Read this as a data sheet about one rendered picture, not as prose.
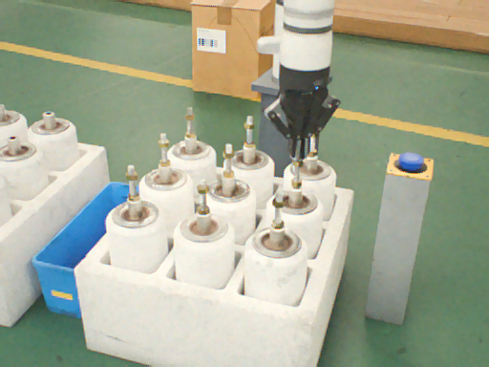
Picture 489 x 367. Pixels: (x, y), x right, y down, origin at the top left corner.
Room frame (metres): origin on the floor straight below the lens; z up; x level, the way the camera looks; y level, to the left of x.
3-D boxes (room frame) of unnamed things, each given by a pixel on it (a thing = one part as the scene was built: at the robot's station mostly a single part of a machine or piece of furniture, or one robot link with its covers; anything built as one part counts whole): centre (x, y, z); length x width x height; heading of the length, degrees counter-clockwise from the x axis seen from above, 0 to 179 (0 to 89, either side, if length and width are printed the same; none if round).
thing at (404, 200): (0.86, -0.28, 0.16); 0.07 x 0.07 x 0.31; 72
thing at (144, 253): (0.79, 0.17, 0.16); 0.10 x 0.10 x 0.18
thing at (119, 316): (0.87, 0.02, 0.09); 0.39 x 0.39 x 0.18; 72
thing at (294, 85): (0.84, -0.09, 0.46); 0.08 x 0.08 x 0.09
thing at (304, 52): (0.85, -0.08, 0.53); 0.11 x 0.09 x 0.06; 26
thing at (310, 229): (0.84, -0.09, 0.16); 0.10 x 0.10 x 0.18
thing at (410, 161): (0.86, -0.28, 0.32); 0.04 x 0.04 x 0.02
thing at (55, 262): (0.96, 0.28, 0.06); 0.30 x 0.11 x 0.12; 163
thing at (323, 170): (0.95, -0.12, 0.25); 0.08 x 0.08 x 0.01
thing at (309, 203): (0.84, -0.09, 0.25); 0.08 x 0.08 x 0.01
